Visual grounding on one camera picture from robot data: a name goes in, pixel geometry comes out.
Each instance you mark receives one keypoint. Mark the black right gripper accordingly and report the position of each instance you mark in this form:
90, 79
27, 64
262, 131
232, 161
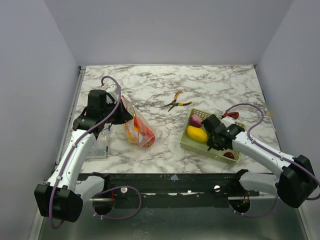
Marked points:
211, 124

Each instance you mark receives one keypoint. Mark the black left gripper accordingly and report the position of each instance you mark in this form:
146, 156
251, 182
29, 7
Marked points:
125, 115

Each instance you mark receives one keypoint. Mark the yellow toy mango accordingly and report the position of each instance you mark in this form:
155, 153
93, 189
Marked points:
197, 134

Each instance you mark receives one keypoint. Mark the green perforated plastic basket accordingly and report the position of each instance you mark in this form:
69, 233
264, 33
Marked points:
201, 148

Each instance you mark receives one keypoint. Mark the purple toy onion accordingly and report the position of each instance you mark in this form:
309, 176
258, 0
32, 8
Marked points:
195, 121

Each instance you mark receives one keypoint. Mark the orange toy carrot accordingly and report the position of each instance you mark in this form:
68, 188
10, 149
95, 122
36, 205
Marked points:
136, 124

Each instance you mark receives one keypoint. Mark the clear zip bag orange zipper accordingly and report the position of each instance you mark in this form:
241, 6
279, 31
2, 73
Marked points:
146, 136

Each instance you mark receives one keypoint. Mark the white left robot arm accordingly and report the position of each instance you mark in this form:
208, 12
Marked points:
62, 197

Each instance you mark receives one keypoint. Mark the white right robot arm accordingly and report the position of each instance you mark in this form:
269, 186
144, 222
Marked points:
292, 179

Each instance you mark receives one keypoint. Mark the dark red toy fruit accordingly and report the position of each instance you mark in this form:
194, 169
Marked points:
229, 155

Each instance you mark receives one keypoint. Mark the red black tool behind basket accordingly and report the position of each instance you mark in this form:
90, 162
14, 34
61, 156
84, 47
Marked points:
233, 115

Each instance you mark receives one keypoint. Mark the clear plastic box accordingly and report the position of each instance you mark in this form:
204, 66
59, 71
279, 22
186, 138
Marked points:
100, 148

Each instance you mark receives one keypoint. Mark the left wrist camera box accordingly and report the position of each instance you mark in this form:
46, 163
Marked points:
112, 93

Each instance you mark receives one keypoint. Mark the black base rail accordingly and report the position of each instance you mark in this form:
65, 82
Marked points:
168, 190

